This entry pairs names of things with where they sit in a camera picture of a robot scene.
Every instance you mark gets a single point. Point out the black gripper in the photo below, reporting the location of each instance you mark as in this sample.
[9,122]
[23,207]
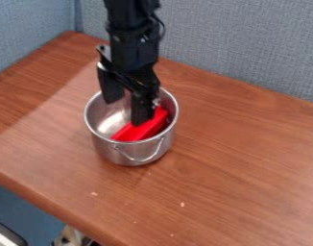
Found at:
[126,69]

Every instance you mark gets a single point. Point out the stainless steel pot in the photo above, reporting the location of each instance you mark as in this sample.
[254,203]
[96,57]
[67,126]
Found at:
[104,119]

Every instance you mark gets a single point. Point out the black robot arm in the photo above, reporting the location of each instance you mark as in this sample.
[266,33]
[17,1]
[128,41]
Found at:
[128,14]

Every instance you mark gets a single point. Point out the red rectangular block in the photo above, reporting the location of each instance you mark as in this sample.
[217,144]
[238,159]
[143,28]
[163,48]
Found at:
[146,130]

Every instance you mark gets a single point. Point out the grey device under table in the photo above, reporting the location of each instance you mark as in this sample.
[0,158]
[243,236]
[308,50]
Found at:
[9,238]

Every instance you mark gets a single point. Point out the white object under table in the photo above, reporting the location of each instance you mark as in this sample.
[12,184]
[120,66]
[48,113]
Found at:
[71,237]

